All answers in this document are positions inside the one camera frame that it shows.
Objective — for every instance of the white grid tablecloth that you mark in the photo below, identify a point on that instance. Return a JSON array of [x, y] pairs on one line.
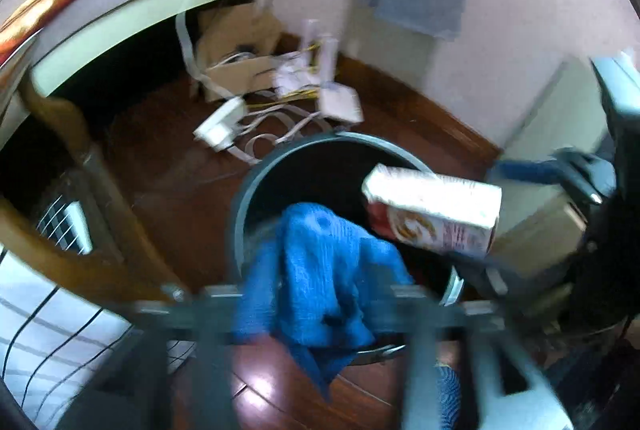
[[45, 340]]

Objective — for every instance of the blue cloth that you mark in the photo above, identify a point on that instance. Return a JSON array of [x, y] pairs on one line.
[[320, 275]]

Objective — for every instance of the brown wooden frame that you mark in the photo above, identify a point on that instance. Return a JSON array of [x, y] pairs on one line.
[[85, 230]]

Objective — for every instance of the white router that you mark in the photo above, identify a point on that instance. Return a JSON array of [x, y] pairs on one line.
[[342, 103]]

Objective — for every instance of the white power strip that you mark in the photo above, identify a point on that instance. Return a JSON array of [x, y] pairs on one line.
[[220, 125]]

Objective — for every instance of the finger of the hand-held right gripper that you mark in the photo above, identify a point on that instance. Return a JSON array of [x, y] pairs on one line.
[[525, 171], [500, 280]]

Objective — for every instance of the white papers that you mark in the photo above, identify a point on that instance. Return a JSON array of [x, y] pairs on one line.
[[292, 78]]

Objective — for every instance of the cardboard box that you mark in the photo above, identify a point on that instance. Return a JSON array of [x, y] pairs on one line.
[[230, 50]]

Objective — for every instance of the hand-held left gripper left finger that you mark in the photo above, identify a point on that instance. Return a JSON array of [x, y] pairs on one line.
[[210, 310]]

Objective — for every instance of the red and white carton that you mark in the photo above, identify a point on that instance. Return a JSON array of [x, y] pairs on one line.
[[435, 210]]

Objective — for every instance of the white cabinet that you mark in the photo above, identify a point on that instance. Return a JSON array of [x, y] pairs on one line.
[[540, 130]]

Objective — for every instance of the white bed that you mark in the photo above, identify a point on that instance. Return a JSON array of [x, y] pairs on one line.
[[125, 10]]

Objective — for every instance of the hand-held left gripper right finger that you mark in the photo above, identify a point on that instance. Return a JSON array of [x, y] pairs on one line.
[[450, 317]]

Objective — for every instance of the black plastic trash bin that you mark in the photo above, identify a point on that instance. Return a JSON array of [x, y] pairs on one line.
[[310, 175]]

